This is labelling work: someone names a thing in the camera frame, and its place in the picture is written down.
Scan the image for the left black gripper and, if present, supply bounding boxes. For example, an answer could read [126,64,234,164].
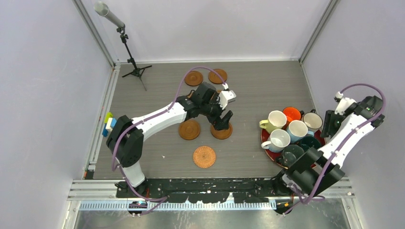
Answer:
[200,94,232,131]

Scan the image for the woven rattan coaster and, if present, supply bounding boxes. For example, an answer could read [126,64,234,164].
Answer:
[192,146,216,168]

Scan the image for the pale yellow mug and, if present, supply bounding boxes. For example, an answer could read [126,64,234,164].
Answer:
[259,110,287,134]

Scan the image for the dark grey mug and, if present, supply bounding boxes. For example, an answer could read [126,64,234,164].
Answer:
[276,145,305,168]

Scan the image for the red round tray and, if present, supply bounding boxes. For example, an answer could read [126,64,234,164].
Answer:
[260,129,326,169]

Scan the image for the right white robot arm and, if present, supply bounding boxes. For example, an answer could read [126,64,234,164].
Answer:
[272,96,384,197]

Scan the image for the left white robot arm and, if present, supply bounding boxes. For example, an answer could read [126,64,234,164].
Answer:
[106,82,236,198]

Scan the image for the cream mug black rim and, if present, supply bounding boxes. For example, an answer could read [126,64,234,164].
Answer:
[301,109,323,132]

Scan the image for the dark green mug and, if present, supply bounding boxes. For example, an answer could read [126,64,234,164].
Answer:
[298,136,321,152]

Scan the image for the orange mug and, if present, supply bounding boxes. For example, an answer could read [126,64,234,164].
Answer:
[282,107,304,123]

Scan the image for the white mug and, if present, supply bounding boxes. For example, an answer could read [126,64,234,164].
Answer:
[261,129,291,153]

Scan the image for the coloured toy brick stack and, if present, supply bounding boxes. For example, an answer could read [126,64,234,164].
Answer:
[102,112,117,137]

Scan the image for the grey microphone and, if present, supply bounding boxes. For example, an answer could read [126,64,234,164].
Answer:
[94,1,125,29]

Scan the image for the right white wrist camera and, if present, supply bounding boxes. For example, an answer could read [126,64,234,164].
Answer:
[334,92,357,116]

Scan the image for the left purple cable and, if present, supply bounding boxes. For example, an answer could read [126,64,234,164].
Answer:
[110,66,229,216]

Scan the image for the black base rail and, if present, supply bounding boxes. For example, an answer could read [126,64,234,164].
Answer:
[115,177,296,204]

